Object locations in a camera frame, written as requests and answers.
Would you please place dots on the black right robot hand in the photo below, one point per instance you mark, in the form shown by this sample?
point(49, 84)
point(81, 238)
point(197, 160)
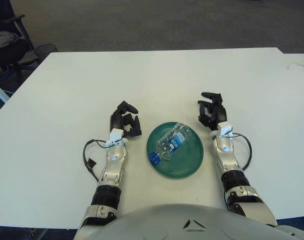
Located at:
point(220, 112)

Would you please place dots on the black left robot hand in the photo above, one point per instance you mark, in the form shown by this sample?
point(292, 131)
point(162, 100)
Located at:
point(115, 121)

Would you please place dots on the clear bottle blue cap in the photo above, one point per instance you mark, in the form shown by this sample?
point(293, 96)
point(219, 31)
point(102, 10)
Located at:
point(174, 142)

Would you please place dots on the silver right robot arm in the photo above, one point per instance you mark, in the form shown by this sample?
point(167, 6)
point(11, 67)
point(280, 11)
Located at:
point(225, 147)

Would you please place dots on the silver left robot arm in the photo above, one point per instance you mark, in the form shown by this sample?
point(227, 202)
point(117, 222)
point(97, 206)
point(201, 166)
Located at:
point(115, 156)

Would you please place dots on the green round plate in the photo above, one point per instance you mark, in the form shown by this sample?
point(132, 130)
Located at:
point(189, 162)

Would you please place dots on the black mesh waste bin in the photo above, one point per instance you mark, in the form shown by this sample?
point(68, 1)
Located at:
point(45, 51)

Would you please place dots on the grey robot torso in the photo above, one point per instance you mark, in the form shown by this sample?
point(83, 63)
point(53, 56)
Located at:
point(166, 225)

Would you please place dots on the black office chair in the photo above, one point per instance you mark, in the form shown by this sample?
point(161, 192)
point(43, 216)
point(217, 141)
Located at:
point(6, 53)

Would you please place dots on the grey crumpled cloth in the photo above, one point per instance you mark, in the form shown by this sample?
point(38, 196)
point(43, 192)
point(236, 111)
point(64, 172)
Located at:
point(4, 38)

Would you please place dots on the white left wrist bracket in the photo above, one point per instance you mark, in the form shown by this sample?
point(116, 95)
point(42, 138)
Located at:
point(116, 135)

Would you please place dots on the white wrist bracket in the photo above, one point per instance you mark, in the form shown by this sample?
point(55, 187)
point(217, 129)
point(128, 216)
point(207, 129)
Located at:
point(116, 135)
point(225, 128)

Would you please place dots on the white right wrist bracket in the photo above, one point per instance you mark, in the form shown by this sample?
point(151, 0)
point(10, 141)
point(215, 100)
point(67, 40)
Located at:
point(225, 128)

